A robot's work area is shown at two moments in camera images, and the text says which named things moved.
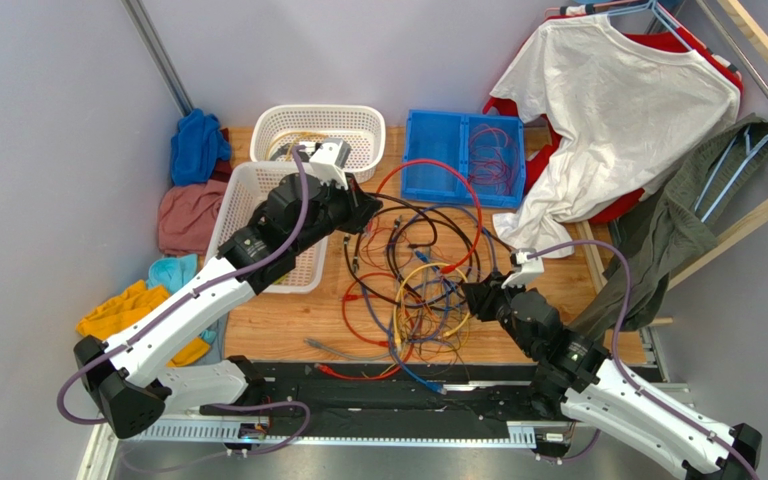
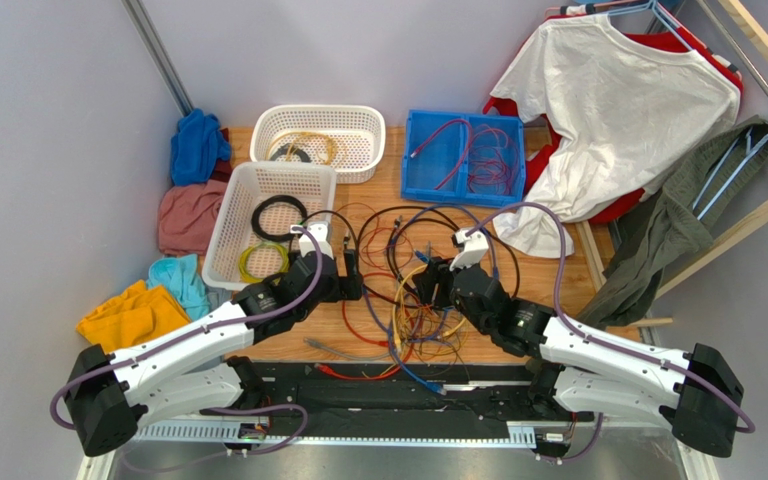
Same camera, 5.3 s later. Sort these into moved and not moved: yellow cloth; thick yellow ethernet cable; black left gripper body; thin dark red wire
Moved: black left gripper body
Not moved: thick yellow ethernet cable; thin dark red wire; yellow cloth
